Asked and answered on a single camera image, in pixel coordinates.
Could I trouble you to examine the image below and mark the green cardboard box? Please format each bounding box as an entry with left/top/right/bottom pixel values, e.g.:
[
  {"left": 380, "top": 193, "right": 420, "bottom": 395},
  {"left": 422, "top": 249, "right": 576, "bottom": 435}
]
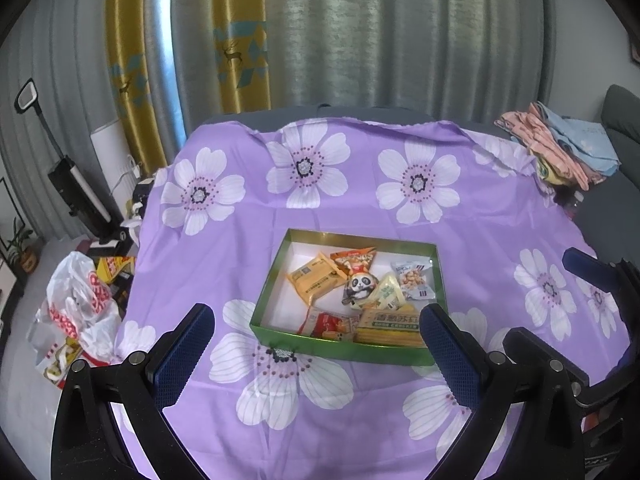
[{"left": 249, "top": 228, "right": 445, "bottom": 367}]

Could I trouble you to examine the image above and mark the grey curtain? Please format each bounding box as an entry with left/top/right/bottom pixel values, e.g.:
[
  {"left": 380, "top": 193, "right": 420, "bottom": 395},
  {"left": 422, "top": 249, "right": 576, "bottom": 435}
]
[{"left": 0, "top": 0, "right": 640, "bottom": 161}]

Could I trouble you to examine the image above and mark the white red plastic bag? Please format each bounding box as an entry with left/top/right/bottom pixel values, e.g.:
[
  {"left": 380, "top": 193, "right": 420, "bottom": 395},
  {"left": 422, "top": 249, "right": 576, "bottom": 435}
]
[{"left": 27, "top": 251, "right": 123, "bottom": 391}]

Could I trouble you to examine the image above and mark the pink red-edged snack packet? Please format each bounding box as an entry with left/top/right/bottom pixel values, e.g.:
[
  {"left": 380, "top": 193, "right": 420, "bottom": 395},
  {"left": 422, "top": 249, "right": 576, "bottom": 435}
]
[{"left": 297, "top": 310, "right": 362, "bottom": 342}]

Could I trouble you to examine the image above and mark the yellow snack bag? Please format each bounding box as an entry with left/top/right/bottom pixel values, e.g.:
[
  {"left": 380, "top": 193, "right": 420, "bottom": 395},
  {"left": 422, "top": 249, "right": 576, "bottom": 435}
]
[{"left": 95, "top": 255, "right": 137, "bottom": 286}]

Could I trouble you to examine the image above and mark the grey sofa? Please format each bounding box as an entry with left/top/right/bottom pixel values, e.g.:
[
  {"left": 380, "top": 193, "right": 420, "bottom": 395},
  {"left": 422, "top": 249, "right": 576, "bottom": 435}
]
[{"left": 565, "top": 84, "right": 640, "bottom": 261}]

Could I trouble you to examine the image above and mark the black stick vacuum cleaner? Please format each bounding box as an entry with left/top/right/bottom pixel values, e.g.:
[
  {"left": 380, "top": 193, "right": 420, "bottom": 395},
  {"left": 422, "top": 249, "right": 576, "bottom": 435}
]
[{"left": 14, "top": 78, "right": 126, "bottom": 246}]

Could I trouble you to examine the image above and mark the yellow cracker packet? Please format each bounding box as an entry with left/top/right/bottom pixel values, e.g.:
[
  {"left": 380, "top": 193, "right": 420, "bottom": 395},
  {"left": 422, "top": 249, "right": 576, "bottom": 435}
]
[{"left": 355, "top": 305, "right": 428, "bottom": 348}]

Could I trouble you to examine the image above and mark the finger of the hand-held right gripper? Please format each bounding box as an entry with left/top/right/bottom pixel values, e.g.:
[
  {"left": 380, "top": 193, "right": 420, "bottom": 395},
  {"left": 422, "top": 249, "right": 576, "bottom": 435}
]
[
  {"left": 561, "top": 246, "right": 640, "bottom": 311},
  {"left": 502, "top": 326, "right": 594, "bottom": 391}
]

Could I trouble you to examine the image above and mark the yellow patterned curtain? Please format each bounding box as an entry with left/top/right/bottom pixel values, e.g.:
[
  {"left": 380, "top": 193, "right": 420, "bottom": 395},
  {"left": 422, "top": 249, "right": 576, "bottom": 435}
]
[{"left": 104, "top": 0, "right": 273, "bottom": 176}]

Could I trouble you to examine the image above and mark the pale green snack packet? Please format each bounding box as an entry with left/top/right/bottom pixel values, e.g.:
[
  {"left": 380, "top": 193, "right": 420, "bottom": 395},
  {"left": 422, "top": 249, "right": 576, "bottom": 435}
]
[{"left": 367, "top": 271, "right": 407, "bottom": 311}]

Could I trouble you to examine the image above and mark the panda snack packet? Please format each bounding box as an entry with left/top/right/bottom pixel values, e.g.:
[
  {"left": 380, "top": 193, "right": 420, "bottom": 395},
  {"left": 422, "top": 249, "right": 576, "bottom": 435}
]
[{"left": 341, "top": 270, "right": 383, "bottom": 308}]

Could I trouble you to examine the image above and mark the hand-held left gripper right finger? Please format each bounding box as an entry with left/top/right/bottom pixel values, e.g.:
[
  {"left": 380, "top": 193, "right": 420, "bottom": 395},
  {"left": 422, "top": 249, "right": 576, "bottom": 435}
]
[{"left": 419, "top": 304, "right": 586, "bottom": 480}]

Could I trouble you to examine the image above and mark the yellow snack packet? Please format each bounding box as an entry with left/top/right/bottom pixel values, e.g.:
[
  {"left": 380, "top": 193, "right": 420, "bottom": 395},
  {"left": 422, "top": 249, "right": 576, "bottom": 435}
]
[{"left": 286, "top": 251, "right": 348, "bottom": 307}]

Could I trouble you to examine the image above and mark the pile of folded clothes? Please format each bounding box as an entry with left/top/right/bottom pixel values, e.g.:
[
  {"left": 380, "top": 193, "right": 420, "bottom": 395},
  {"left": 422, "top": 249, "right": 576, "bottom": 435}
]
[{"left": 494, "top": 101, "right": 621, "bottom": 191}]

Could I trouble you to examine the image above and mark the orange snack packet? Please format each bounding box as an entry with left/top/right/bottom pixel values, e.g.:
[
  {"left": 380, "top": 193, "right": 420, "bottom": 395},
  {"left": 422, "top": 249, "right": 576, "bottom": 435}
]
[{"left": 330, "top": 245, "right": 377, "bottom": 276}]

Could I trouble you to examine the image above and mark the potted plant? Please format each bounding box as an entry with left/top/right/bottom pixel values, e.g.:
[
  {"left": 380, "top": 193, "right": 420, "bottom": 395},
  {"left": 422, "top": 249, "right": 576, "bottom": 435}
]
[{"left": 2, "top": 217, "right": 42, "bottom": 275}]

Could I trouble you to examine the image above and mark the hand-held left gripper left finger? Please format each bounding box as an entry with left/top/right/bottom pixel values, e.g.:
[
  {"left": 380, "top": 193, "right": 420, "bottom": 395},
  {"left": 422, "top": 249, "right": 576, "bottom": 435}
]
[{"left": 50, "top": 302, "right": 216, "bottom": 480}]

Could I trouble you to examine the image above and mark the white floor appliance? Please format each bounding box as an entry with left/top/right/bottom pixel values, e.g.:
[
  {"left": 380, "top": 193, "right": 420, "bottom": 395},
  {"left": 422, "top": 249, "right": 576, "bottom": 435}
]
[{"left": 91, "top": 120, "right": 146, "bottom": 211}]

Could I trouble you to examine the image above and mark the purple floral cloth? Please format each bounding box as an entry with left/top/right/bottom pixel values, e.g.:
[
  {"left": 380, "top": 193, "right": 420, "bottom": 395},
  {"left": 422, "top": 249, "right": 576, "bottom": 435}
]
[{"left": 107, "top": 117, "right": 631, "bottom": 480}]

